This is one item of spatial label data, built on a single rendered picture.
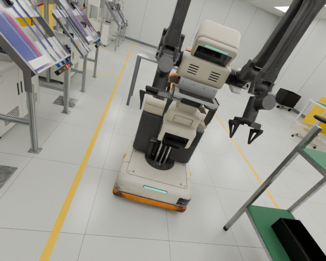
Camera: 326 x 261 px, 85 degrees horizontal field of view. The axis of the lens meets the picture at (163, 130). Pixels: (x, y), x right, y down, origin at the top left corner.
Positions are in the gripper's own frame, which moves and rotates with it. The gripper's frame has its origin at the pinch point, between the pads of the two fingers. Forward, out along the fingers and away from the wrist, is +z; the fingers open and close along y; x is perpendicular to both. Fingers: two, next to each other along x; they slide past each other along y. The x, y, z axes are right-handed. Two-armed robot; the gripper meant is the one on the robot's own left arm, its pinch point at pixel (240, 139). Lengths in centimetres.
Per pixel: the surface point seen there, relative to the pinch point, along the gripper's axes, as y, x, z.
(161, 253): -1, 35, 93
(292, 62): 478, 585, -350
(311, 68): 486, 497, -313
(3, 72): -156, 90, 12
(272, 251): 60, 15, 60
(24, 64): -130, 68, 0
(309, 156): 52, 11, -4
